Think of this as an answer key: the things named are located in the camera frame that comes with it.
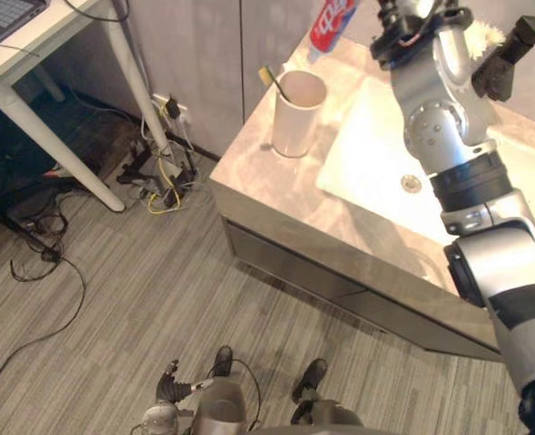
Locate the dark laptop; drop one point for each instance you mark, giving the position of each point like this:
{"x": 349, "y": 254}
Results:
{"x": 2, "y": 20}

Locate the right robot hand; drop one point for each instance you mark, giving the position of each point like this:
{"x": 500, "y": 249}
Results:
{"x": 405, "y": 10}

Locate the red blue toothpaste tube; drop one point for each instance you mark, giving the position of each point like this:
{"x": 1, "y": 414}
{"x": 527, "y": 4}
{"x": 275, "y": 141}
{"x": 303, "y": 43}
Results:
{"x": 328, "y": 27}

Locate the green yellow toothbrush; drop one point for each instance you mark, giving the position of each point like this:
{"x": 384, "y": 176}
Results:
{"x": 272, "y": 79}

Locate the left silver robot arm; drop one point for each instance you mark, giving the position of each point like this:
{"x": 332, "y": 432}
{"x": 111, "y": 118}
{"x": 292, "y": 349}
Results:
{"x": 158, "y": 417}

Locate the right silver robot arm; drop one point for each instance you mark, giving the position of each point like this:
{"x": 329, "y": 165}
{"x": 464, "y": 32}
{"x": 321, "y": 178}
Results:
{"x": 444, "y": 136}

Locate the black power adapter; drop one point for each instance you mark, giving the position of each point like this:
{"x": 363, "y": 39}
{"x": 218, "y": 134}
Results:
{"x": 172, "y": 108}

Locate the grey vanity cabinet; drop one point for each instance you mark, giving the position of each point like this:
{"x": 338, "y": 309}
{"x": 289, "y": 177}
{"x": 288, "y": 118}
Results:
{"x": 294, "y": 267}

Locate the right silver robot leg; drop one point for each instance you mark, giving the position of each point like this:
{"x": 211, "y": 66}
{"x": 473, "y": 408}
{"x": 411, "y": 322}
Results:
{"x": 328, "y": 414}

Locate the white sink basin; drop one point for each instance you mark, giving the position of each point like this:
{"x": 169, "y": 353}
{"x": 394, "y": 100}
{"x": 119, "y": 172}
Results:
{"x": 372, "y": 145}

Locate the metal sink drain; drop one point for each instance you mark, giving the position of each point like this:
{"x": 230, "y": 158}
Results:
{"x": 411, "y": 182}

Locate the white cup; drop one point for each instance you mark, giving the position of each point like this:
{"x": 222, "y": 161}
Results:
{"x": 294, "y": 122}

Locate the white fluffy cloth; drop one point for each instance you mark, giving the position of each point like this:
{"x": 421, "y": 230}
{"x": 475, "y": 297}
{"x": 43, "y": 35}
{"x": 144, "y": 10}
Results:
{"x": 483, "y": 38}

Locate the black floor stand base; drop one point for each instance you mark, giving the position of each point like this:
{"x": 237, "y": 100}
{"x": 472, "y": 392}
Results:
{"x": 133, "y": 174}

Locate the white power strip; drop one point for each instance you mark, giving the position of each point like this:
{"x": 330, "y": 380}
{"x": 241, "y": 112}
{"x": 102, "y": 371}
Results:
{"x": 182, "y": 115}

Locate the right dark robot foot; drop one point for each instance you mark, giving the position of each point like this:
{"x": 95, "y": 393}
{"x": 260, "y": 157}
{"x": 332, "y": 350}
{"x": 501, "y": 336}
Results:
{"x": 312, "y": 376}

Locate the white table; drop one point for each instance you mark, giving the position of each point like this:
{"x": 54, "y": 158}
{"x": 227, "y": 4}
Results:
{"x": 68, "y": 18}

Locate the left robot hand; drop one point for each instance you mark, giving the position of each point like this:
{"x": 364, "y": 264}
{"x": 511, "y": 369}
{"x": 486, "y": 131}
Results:
{"x": 177, "y": 387}

